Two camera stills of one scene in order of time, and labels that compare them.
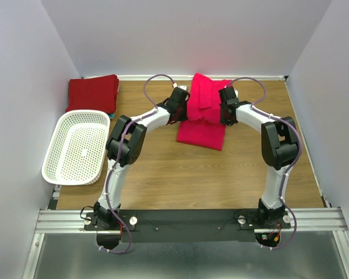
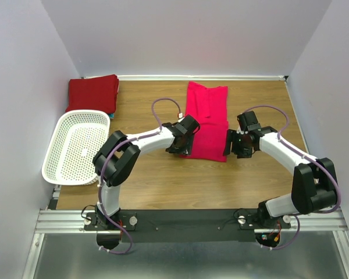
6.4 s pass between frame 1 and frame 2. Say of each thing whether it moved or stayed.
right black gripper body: moved
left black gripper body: moved
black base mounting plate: stayed
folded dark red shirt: stayed
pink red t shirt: moved
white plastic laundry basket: stayed
